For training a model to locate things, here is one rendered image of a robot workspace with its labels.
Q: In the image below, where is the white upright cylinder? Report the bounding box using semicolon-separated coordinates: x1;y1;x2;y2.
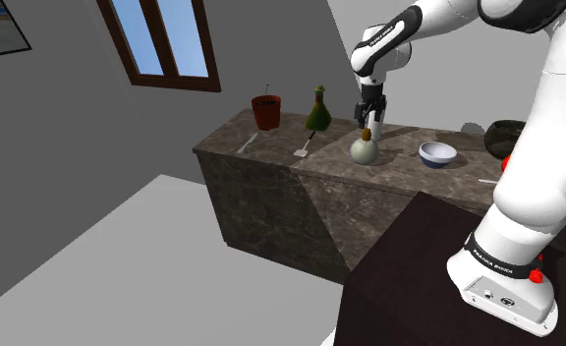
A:
368;110;385;143

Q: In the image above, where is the round grey corked vase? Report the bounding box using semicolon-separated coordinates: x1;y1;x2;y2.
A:
350;127;381;166

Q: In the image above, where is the green corked flask bottle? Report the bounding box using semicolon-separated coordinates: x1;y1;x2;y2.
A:
305;86;333;133

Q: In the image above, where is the white and blue bowl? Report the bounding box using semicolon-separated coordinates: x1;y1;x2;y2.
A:
418;141;458;169

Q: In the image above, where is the red-brown flower pot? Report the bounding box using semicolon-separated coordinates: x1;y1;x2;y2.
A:
251;85;283;132

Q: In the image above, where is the silver knife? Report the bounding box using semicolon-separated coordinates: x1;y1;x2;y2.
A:
236;132;259;155

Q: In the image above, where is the dark round bowl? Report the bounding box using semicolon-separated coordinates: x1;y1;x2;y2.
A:
483;119;527;160

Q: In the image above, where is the brown marble counter cabinet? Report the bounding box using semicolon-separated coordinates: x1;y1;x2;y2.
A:
192;107;566;285

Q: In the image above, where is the dark maroon robot stand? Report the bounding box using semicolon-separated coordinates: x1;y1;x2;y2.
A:
332;190;566;346

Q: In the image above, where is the brown-framed window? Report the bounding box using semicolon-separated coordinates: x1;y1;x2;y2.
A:
95;0;222;93

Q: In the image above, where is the black-handled silver spatula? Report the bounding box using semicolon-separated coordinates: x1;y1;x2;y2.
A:
293;130;317;158

